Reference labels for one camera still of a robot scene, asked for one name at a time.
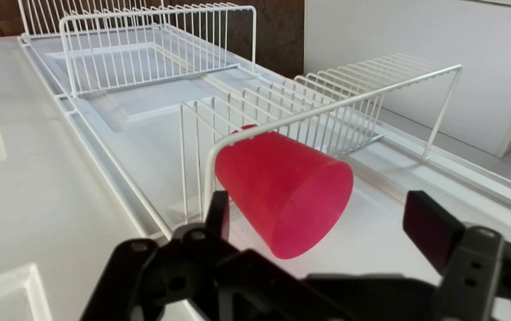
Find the white cabinet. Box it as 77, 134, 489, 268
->
305, 0, 511, 157

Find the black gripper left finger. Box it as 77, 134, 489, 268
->
81, 191, 232, 321

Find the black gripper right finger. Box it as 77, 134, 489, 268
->
403, 191, 511, 321

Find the white wire door rack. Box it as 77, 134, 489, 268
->
18, 0, 511, 232

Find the pink plastic cup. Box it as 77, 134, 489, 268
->
216, 132, 355, 259

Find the white panel door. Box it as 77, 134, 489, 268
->
0, 38, 511, 321

